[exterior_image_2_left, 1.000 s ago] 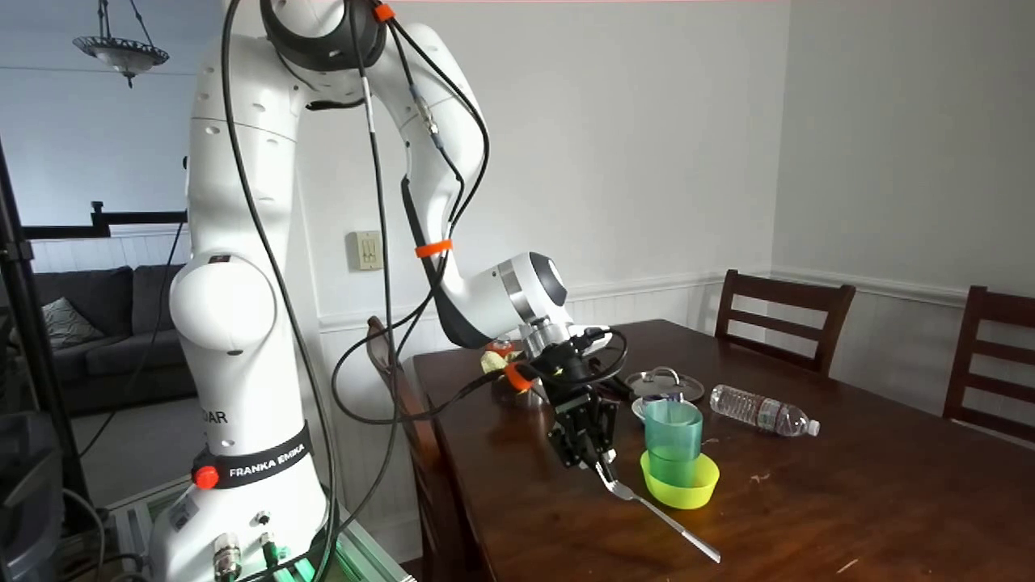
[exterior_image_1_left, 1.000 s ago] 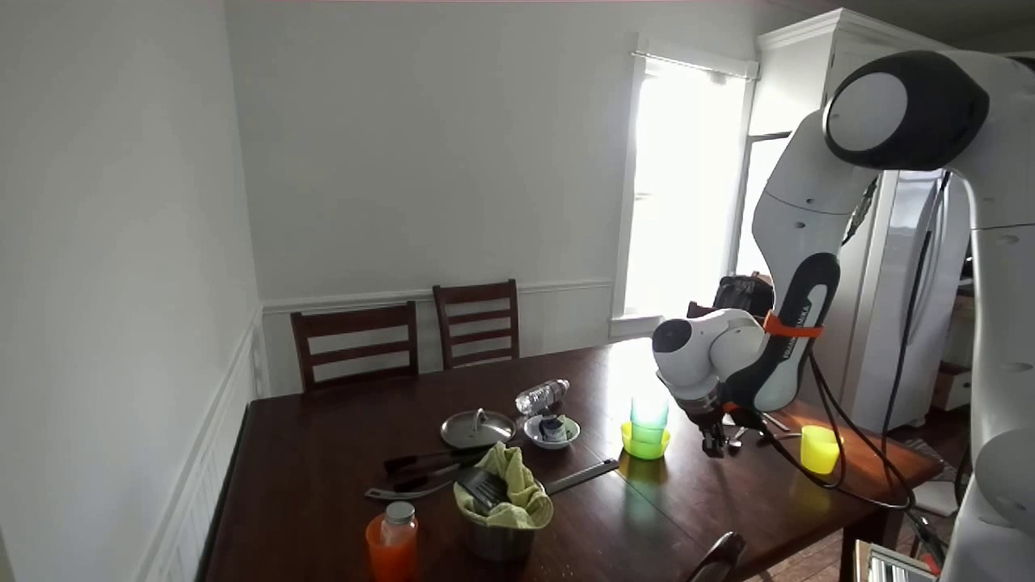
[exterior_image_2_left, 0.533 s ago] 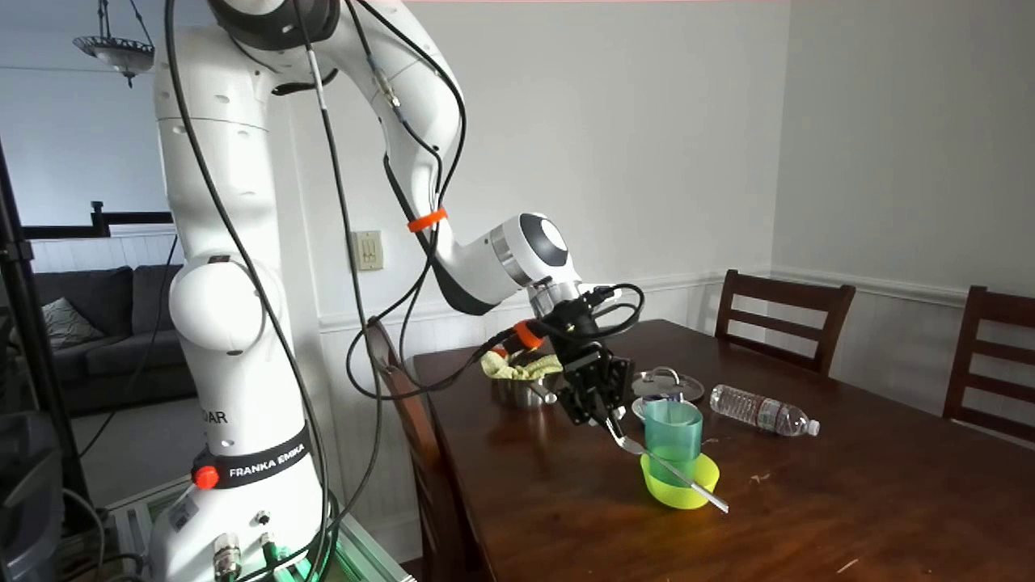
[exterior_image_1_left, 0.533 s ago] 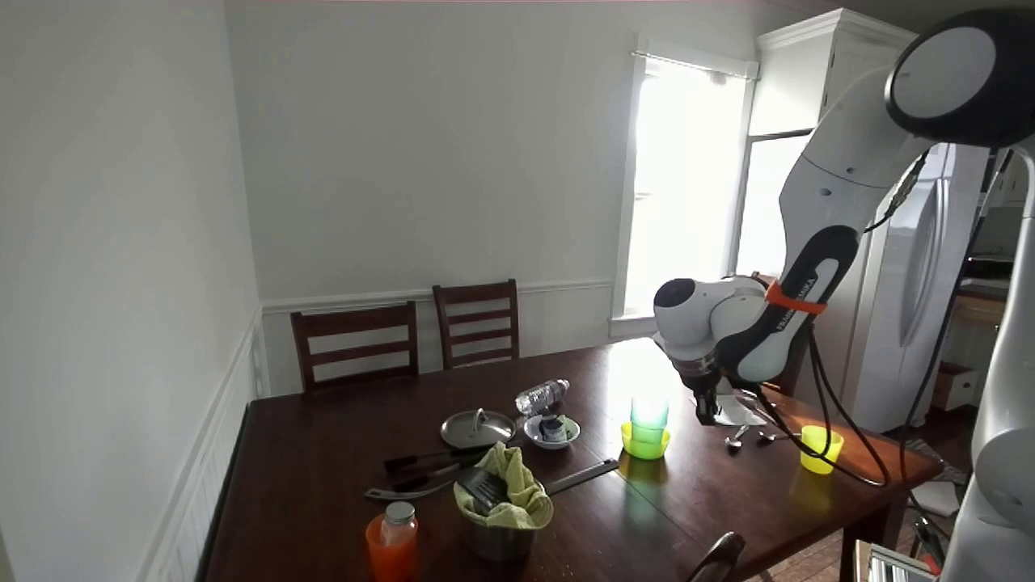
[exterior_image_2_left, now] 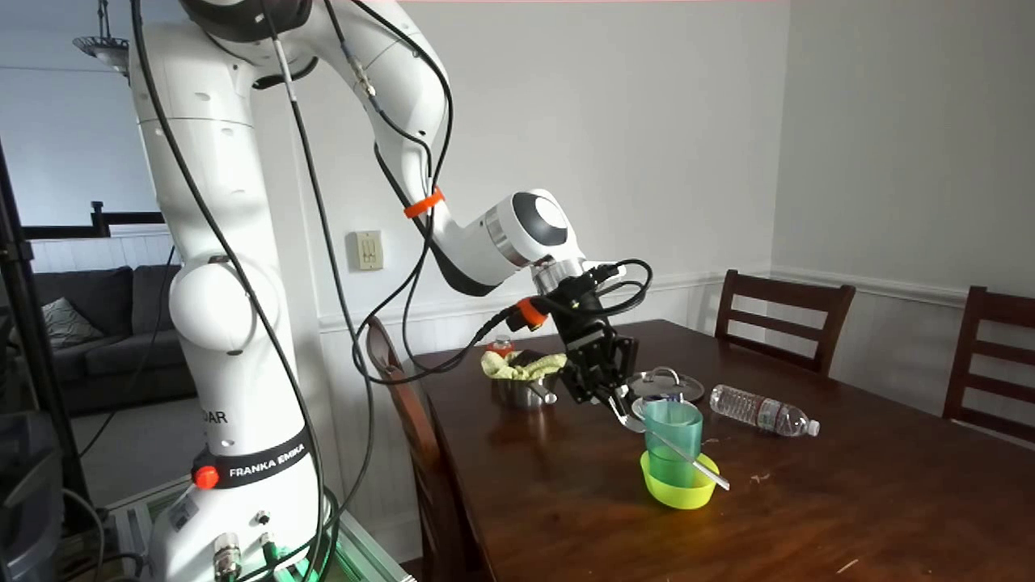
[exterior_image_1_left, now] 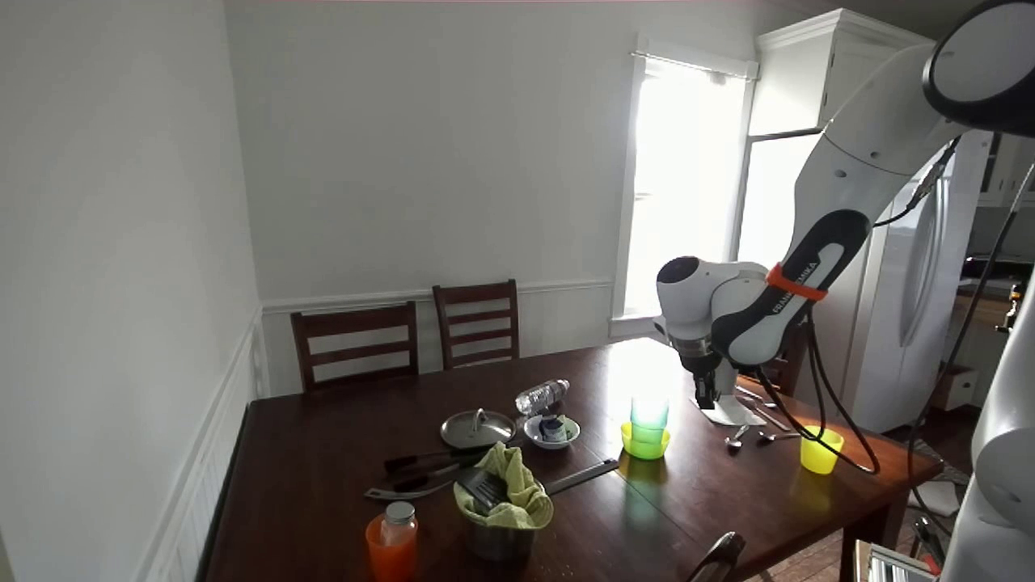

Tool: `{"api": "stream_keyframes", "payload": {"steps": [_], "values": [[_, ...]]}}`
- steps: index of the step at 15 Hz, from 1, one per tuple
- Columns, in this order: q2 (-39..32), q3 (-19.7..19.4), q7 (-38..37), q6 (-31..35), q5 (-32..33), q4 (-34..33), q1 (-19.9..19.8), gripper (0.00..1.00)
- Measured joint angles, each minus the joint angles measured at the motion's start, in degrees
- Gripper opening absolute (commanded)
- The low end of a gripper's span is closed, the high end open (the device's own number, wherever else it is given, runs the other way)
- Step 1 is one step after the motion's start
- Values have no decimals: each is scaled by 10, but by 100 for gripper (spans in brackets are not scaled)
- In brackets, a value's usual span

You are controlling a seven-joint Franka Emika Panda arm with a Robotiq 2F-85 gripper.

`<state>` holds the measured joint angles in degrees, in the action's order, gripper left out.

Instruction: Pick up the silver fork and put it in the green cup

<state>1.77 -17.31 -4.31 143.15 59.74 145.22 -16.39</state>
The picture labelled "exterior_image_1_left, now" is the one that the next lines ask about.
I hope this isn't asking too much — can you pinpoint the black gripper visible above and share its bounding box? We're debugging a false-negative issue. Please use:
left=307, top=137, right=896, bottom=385
left=687, top=341, right=731, bottom=410

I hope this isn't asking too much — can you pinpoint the translucent green cup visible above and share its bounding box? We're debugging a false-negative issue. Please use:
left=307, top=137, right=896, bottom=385
left=621, top=351, right=680, bottom=463

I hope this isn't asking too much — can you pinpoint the yellow plastic cup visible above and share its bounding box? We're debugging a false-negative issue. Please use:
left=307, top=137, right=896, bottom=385
left=798, top=422, right=849, bottom=477

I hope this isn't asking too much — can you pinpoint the silver utensil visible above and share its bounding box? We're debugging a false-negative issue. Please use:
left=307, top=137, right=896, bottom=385
left=737, top=382, right=783, bottom=413

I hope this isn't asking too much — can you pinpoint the silver table knife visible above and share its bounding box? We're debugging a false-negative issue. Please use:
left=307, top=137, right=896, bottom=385
left=543, top=456, right=625, bottom=499

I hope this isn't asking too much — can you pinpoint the clear plastic water bottle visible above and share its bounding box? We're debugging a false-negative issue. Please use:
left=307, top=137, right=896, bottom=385
left=510, top=376, right=576, bottom=417

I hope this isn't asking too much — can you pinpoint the small silver bowl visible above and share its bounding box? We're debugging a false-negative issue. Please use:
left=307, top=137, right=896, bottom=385
left=520, top=410, right=586, bottom=453

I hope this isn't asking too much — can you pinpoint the white refrigerator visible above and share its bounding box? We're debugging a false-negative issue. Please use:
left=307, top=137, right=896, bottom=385
left=845, top=126, right=991, bottom=435

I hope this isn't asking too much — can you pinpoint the bright window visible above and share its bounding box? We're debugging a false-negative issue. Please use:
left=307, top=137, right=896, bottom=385
left=617, top=46, right=756, bottom=321

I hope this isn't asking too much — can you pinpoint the yellow-green cloth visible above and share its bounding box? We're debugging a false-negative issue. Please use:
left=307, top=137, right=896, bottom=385
left=451, top=435, right=556, bottom=534

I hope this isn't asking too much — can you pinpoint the silver pan lid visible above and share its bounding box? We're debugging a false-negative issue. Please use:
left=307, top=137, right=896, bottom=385
left=437, top=403, right=518, bottom=453

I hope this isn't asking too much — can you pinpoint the dark kitchen counter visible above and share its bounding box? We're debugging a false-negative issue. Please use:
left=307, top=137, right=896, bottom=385
left=951, top=257, right=1025, bottom=372

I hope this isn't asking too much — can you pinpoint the black spatula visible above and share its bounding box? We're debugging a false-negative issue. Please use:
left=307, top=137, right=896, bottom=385
left=381, top=446, right=487, bottom=484

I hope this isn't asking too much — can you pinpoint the black cooking utensil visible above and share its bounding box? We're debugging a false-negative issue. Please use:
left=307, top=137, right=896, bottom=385
left=364, top=465, right=470, bottom=507

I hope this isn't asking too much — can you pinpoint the orange plastic bottle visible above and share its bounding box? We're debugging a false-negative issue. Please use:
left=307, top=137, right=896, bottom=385
left=364, top=499, right=422, bottom=582

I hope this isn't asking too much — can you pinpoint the grey camera stand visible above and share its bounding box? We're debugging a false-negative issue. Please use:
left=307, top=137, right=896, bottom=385
left=704, top=391, right=770, bottom=430

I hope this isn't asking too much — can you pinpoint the orange cable strap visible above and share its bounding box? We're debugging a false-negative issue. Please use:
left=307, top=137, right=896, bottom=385
left=764, top=262, right=831, bottom=308

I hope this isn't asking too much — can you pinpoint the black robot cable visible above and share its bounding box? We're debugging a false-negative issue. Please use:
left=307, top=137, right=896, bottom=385
left=755, top=303, right=884, bottom=477

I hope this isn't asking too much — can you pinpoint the robot mount platform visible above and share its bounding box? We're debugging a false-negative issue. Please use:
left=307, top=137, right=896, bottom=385
left=854, top=538, right=945, bottom=582

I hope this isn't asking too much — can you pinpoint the white wall cabinet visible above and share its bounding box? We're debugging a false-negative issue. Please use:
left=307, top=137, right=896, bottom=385
left=980, top=128, right=1035, bottom=210

